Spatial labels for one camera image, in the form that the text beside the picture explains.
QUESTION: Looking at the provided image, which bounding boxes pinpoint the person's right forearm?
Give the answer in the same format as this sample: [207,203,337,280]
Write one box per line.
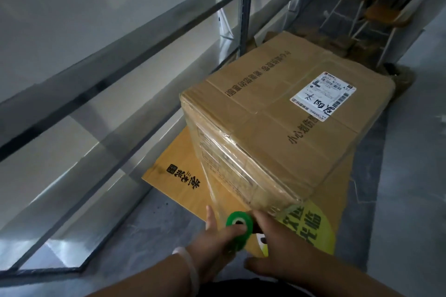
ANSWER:
[303,260,417,297]

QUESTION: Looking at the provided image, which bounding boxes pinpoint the large brown cardboard box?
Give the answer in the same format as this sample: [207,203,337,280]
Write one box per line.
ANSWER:
[179,30,396,218]

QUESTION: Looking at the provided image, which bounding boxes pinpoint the person's left forearm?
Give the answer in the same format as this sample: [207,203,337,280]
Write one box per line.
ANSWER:
[85,255,196,297]

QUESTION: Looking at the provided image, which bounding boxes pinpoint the person's black clothing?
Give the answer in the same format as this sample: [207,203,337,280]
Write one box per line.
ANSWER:
[195,278,316,297]

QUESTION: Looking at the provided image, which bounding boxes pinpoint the orange flattened cardboard sheet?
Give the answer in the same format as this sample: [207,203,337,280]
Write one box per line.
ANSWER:
[141,126,354,260]

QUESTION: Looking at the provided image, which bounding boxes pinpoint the green stretch film roll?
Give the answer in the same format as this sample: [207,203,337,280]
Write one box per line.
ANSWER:
[225,210,254,242]

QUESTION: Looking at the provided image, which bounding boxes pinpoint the white shipping label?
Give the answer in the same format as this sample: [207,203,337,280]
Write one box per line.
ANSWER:
[290,71,358,123]

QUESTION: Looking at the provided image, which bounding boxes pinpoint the person's left hand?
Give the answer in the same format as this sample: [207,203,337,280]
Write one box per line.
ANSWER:
[186,204,249,283]

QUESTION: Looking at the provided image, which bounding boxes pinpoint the white wrist bracelet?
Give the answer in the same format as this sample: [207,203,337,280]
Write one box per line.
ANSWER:
[172,246,200,297]

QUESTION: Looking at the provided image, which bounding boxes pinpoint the grey metal shelving rack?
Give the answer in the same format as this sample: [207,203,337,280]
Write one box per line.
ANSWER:
[0,0,337,278]

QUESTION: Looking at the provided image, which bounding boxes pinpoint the clear stretch film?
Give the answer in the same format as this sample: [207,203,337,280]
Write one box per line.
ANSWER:
[183,98,307,229]

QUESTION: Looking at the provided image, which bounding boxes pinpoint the person's right hand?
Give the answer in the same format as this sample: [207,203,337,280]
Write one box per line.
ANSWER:
[244,210,337,288]

